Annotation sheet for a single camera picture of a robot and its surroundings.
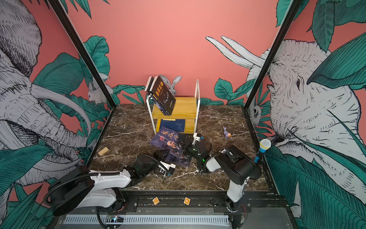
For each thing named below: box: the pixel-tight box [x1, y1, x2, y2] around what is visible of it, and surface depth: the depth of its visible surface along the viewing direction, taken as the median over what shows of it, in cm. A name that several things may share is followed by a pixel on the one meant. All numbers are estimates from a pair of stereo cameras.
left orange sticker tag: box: [152, 196, 160, 206], surface depth 76 cm
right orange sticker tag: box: [183, 196, 192, 206], surface depth 76 cm
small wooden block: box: [97, 146, 110, 157], surface depth 95 cm
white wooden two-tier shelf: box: [145, 79, 201, 136], surface depth 98 cm
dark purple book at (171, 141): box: [149, 125, 192, 167], surface depth 89 cm
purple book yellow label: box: [149, 93, 173, 116], surface depth 83 cm
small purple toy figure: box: [223, 125, 232, 139], surface depth 103 cm
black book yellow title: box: [149, 75, 176, 115], surface depth 85 cm
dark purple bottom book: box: [164, 153, 192, 167], surface depth 90 cm
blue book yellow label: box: [160, 118, 186, 133], surface depth 105 cm
